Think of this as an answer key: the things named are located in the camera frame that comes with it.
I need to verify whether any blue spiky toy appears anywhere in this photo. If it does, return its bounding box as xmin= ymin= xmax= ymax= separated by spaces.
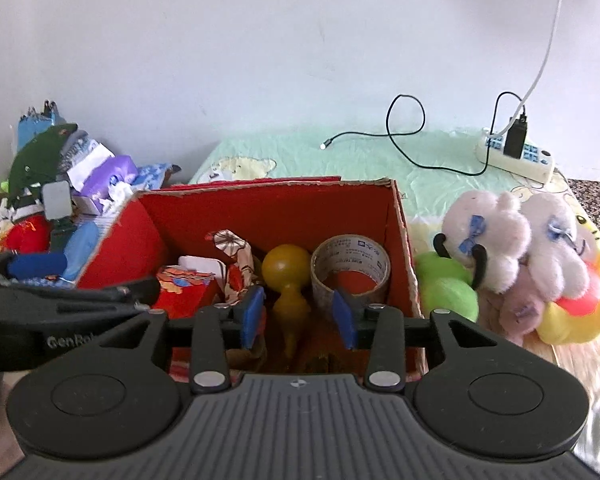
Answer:
xmin=17 ymin=100 xmax=61 ymax=152

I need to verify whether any red plush toy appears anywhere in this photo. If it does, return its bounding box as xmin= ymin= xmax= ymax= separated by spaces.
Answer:
xmin=4 ymin=215 xmax=52 ymax=254

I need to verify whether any yellow-brown wooden gourd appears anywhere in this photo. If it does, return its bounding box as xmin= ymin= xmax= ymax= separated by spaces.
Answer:
xmin=261 ymin=244 xmax=311 ymax=358

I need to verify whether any red patterned gift box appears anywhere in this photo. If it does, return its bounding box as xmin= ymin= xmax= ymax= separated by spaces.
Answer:
xmin=152 ymin=255 xmax=227 ymax=321

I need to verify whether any small grey square mirror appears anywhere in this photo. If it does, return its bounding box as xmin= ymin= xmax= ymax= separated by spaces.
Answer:
xmin=42 ymin=180 xmax=72 ymax=222

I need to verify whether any patterned silk scarf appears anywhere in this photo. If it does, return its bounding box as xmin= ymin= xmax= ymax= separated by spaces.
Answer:
xmin=205 ymin=229 xmax=267 ymax=311

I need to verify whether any black cable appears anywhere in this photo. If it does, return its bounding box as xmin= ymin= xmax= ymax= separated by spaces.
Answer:
xmin=320 ymin=92 xmax=523 ymax=177

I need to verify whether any black charger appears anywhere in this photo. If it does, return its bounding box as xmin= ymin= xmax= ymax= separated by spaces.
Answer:
xmin=503 ymin=116 xmax=528 ymax=160

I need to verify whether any clear printed tape roll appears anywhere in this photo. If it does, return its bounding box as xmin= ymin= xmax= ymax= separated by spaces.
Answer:
xmin=310 ymin=234 xmax=392 ymax=322

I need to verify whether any yellow plush toy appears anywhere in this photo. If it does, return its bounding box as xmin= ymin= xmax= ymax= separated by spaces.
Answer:
xmin=537 ymin=210 xmax=600 ymax=346

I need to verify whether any green plush toy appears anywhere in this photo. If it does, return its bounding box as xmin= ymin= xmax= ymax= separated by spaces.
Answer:
xmin=412 ymin=232 xmax=488 ymax=323

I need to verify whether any white cable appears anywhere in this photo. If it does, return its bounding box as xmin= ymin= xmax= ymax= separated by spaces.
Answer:
xmin=485 ymin=0 xmax=568 ymax=142

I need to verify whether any light blue packet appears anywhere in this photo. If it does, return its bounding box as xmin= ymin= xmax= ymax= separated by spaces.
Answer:
xmin=61 ymin=220 xmax=102 ymax=282

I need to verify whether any pink plush toy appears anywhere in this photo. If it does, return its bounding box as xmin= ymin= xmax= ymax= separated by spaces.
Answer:
xmin=497 ymin=280 xmax=556 ymax=346

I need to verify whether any purple tissue packet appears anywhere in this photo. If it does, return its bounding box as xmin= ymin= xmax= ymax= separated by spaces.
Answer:
xmin=82 ymin=154 xmax=139 ymax=197

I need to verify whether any red cardboard box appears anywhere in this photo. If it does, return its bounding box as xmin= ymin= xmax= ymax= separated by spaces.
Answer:
xmin=75 ymin=176 xmax=426 ymax=377

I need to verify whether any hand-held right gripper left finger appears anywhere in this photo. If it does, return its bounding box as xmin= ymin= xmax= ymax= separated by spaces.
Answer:
xmin=97 ymin=285 xmax=266 ymax=395

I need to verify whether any brown patterned cloth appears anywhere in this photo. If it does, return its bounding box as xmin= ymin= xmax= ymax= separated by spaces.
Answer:
xmin=565 ymin=177 xmax=600 ymax=281

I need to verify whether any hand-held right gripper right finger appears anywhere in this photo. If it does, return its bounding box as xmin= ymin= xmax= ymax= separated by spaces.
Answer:
xmin=332 ymin=290 xmax=498 ymax=393

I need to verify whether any white power strip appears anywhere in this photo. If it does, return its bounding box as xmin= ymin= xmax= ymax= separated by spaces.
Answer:
xmin=476 ymin=127 xmax=556 ymax=183

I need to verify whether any blue white printed packet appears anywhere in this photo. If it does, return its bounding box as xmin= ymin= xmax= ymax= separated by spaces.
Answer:
xmin=130 ymin=161 xmax=182 ymax=189

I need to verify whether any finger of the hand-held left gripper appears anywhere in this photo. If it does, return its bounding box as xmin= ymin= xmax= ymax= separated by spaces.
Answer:
xmin=0 ymin=251 xmax=69 ymax=281
xmin=0 ymin=276 xmax=161 ymax=312

